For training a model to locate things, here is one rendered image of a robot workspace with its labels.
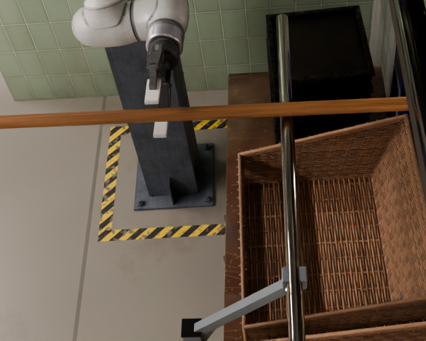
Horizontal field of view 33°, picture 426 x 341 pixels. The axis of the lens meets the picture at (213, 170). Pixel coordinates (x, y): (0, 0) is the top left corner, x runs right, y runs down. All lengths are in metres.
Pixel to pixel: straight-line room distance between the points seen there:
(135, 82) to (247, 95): 0.37
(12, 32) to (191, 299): 1.34
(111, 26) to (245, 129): 0.72
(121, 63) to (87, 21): 0.58
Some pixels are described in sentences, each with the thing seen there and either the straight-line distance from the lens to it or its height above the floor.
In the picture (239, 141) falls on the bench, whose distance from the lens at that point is 2.33.
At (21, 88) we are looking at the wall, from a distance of 3.43.
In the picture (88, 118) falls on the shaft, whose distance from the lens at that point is 1.63.
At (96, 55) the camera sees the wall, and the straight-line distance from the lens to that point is 3.20.
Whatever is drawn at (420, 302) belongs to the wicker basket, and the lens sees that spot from 1.75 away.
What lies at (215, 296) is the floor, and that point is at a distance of 2.69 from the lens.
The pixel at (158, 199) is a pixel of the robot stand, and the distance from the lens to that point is 2.93.
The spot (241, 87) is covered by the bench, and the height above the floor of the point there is 0.58.
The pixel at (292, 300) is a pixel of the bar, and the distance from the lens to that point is 1.34.
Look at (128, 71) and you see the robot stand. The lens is 2.42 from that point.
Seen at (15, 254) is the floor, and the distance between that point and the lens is 2.97.
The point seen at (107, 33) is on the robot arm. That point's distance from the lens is 1.83.
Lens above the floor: 2.37
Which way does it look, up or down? 52 degrees down
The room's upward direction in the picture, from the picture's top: 10 degrees counter-clockwise
